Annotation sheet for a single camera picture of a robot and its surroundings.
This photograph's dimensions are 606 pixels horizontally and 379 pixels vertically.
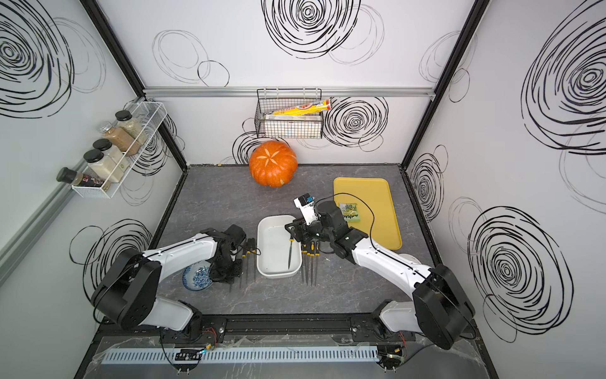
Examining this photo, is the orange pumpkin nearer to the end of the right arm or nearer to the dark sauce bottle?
the end of the right arm

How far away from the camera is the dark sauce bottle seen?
605 millimetres

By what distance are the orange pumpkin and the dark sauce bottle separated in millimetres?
541

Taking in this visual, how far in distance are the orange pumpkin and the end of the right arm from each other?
0.38 metres

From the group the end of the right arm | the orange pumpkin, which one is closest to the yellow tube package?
the orange pumpkin

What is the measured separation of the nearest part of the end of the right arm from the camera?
27.1 inches
